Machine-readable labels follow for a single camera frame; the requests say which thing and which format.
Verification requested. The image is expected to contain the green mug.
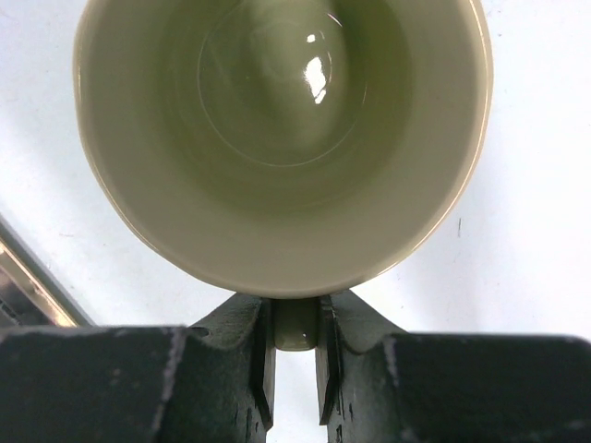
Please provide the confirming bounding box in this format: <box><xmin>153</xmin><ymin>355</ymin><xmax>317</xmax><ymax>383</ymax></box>
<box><xmin>74</xmin><ymin>1</ymin><xmax>493</xmax><ymax>351</ymax></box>

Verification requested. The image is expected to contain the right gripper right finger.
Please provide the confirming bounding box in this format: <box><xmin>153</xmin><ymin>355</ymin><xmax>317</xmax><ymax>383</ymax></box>
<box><xmin>316</xmin><ymin>291</ymin><xmax>590</xmax><ymax>442</ymax></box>

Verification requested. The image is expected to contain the right aluminium frame post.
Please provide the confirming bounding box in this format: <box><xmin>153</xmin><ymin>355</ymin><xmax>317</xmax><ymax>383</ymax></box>
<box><xmin>1</xmin><ymin>219</ymin><xmax>94</xmax><ymax>328</ymax></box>

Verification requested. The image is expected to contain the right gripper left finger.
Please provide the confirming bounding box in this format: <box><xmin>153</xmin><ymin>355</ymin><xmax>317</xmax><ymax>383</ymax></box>
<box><xmin>1</xmin><ymin>294</ymin><xmax>275</xmax><ymax>442</ymax></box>

